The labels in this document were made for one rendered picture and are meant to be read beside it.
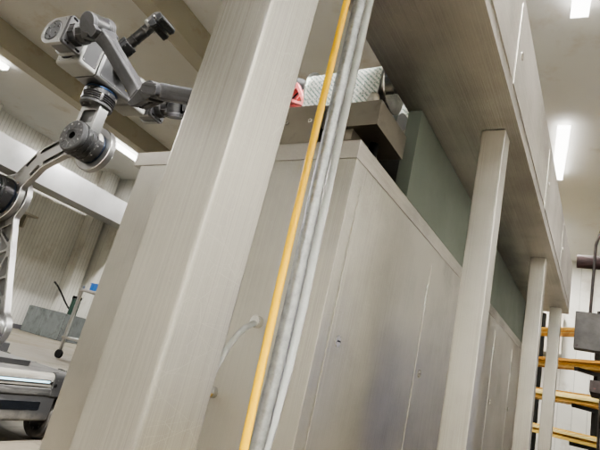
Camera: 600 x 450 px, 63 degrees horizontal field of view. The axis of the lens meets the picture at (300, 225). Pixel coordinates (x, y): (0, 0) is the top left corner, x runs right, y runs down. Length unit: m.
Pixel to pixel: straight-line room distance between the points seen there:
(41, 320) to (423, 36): 9.35
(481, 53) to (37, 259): 9.96
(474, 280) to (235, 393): 0.60
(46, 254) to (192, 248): 10.37
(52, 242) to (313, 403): 10.01
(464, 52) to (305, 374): 0.71
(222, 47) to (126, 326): 0.23
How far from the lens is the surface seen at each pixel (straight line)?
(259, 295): 0.94
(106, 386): 0.37
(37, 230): 10.53
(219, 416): 0.95
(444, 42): 1.09
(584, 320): 4.76
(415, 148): 1.25
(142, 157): 1.36
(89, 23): 2.03
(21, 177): 2.52
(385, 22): 1.06
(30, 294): 10.65
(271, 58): 0.42
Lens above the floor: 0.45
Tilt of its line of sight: 16 degrees up
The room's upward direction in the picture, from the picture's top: 14 degrees clockwise
